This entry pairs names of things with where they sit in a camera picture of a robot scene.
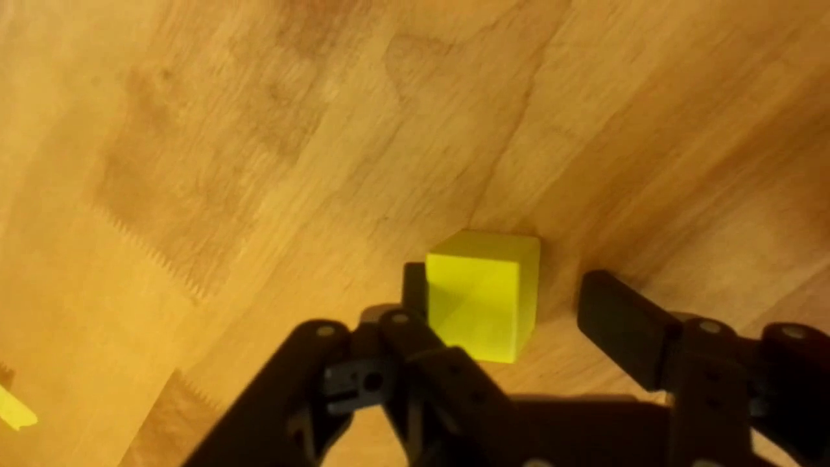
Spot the yellow cube block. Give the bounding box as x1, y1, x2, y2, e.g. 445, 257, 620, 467
427, 230, 542, 363

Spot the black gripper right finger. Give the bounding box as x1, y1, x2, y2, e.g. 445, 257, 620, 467
576, 270, 682, 392

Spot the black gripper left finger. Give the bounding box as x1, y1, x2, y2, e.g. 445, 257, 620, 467
403, 261, 428, 319

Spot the yellow tape strip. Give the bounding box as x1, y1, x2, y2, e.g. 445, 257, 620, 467
0, 387, 39, 431

